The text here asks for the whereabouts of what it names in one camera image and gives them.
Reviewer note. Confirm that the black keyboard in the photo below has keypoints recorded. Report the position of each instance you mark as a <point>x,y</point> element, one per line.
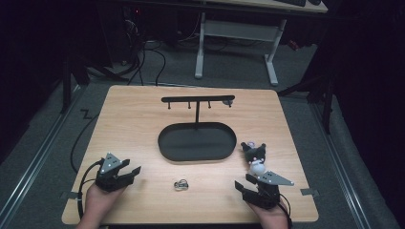
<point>291,2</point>

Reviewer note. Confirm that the dark computer tower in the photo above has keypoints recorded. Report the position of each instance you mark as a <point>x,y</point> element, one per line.
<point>122,31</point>

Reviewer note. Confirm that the white frame desk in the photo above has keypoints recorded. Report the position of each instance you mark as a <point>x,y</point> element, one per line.
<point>238,30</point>

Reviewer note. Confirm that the person's left hand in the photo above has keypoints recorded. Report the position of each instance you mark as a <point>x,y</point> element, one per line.
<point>97,203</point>

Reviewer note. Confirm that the grey tape piece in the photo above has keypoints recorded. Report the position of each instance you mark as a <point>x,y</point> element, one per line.
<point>309,191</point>
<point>68,195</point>

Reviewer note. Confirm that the black oval tray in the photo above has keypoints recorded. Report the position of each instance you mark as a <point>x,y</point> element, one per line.
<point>197,143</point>

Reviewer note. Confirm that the metal floor rail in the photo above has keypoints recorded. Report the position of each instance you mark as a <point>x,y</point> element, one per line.
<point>38,149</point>
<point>342,168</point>

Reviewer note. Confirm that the black metal stand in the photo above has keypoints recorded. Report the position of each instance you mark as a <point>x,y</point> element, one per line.
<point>326,105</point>
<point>67,86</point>

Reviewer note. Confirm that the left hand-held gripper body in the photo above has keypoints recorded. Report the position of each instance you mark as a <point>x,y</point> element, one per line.
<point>110,179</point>

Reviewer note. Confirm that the person's right hand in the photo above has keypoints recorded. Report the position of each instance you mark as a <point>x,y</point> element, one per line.
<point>273,218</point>

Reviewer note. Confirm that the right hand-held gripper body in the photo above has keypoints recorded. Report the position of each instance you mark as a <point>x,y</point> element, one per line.
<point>266,194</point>

